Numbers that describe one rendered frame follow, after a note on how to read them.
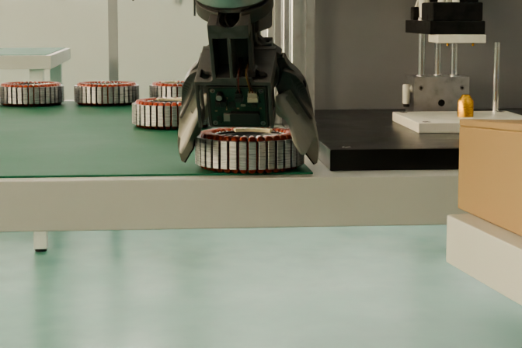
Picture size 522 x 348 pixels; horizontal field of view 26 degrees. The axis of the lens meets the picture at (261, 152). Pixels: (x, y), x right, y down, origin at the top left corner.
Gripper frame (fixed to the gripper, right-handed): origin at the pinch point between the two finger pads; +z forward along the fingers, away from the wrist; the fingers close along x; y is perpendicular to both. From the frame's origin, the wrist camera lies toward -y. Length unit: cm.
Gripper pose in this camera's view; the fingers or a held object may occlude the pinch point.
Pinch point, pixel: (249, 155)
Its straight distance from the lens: 116.3
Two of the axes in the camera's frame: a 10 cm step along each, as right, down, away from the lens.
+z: 0.6, 8.0, 6.0
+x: 9.9, 0.1, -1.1
